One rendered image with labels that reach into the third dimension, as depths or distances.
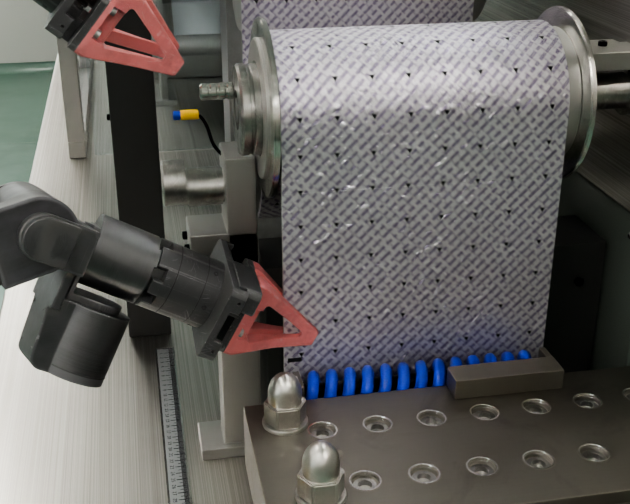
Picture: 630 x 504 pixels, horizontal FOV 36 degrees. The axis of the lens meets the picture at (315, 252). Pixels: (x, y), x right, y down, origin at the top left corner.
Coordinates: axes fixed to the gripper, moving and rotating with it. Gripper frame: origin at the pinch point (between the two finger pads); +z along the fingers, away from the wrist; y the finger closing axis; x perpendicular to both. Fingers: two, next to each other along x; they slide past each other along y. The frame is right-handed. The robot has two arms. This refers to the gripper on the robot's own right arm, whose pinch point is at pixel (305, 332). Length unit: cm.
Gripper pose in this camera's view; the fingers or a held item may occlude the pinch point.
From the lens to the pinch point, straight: 82.6
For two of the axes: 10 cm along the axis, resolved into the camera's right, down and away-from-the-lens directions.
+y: 1.9, 4.1, -8.9
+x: 4.7, -8.4, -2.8
